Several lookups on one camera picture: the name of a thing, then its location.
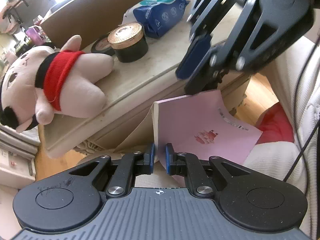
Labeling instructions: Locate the brown cardboard box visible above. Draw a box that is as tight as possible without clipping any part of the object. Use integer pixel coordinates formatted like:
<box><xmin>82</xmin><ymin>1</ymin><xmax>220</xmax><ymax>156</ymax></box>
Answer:
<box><xmin>39</xmin><ymin>0</ymin><xmax>190</xmax><ymax>49</ymax></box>

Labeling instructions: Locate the plush doll with red scarf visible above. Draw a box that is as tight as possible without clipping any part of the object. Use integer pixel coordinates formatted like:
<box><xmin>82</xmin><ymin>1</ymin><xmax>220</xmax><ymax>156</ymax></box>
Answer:
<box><xmin>1</xmin><ymin>35</ymin><xmax>114</xmax><ymax>133</ymax></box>

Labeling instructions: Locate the purple plastic cup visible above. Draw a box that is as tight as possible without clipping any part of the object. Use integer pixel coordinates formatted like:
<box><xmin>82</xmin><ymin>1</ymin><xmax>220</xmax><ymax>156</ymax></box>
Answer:
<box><xmin>25</xmin><ymin>26</ymin><xmax>44</xmax><ymax>46</ymax></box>

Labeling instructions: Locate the pink notebook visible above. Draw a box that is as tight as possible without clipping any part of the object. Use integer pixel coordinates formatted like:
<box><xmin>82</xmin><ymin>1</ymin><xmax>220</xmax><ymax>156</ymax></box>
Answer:
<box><xmin>152</xmin><ymin>90</ymin><xmax>262</xmax><ymax>172</ymax></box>

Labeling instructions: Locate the black round tin lid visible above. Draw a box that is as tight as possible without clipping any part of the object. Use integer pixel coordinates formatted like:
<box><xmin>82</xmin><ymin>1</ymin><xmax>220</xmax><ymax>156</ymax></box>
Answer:
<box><xmin>91</xmin><ymin>34</ymin><xmax>115</xmax><ymax>56</ymax></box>

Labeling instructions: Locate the blue wet wipes pack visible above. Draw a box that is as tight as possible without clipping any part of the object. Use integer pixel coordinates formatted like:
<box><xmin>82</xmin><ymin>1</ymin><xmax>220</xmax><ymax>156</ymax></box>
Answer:
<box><xmin>122</xmin><ymin>0</ymin><xmax>189</xmax><ymax>38</ymax></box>

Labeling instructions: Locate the black jar with gold lid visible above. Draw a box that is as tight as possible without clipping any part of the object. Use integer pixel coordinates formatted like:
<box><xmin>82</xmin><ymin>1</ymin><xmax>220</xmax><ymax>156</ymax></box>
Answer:
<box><xmin>107</xmin><ymin>22</ymin><xmax>149</xmax><ymax>63</ymax></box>

